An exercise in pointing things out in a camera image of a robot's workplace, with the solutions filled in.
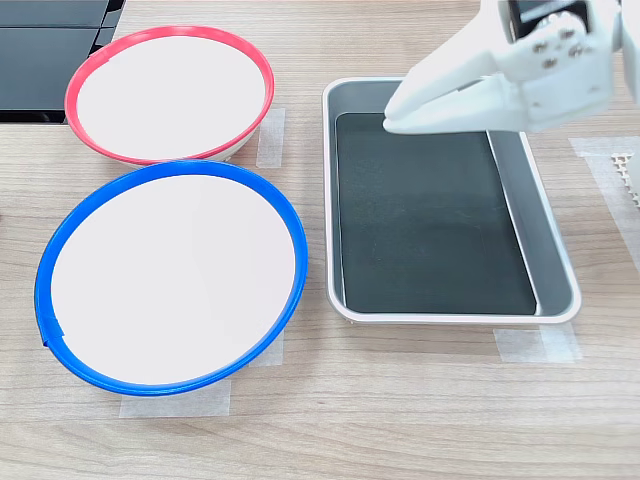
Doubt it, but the white plate blue rim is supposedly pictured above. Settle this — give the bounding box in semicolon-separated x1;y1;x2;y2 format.
33;159;309;398

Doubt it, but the translucent tape strip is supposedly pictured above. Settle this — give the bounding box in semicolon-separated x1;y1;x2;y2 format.
118;378;232;419
256;107;287;169
248;328;286;368
568;136;640;158
583;154;640;244
493;323;584;364

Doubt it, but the black tray mat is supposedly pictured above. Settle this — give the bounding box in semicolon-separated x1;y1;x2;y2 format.
334;112;539;316

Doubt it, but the steel tray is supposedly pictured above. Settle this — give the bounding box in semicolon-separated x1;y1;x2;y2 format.
322;76;583;325

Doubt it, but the white plate red rim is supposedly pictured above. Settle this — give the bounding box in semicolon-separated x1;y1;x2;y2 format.
64;25;276;167

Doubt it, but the black flat device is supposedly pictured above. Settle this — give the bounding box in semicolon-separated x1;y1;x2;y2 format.
0;0;126;126

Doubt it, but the pale perforated base plate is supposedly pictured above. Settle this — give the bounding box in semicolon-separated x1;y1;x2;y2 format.
610;153;640;211

